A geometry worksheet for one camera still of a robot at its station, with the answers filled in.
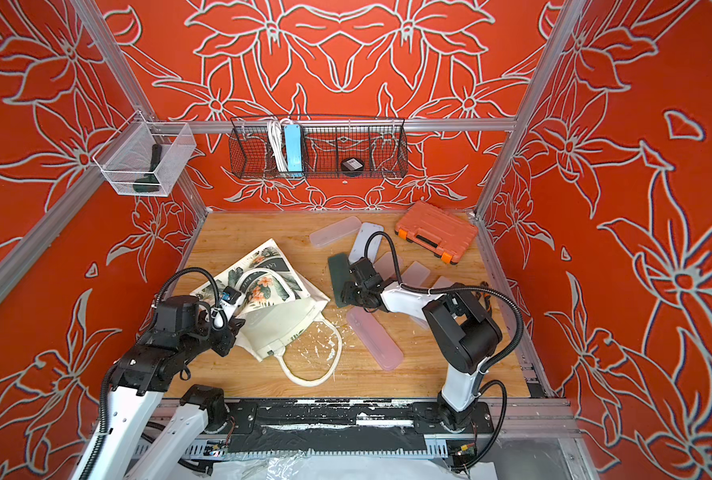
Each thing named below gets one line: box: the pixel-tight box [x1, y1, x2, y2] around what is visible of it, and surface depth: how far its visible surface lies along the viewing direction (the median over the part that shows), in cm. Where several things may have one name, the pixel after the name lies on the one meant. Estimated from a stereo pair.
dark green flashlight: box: [133, 144, 162, 192], surface depth 81 cm
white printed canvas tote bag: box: [190, 238, 342, 387], surface depth 85 cm
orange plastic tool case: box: [394, 200, 478, 265], surface depth 109 cm
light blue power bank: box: [284, 124, 303, 172], surface depth 92 cm
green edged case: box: [328, 253, 350, 307], surface depth 100 cm
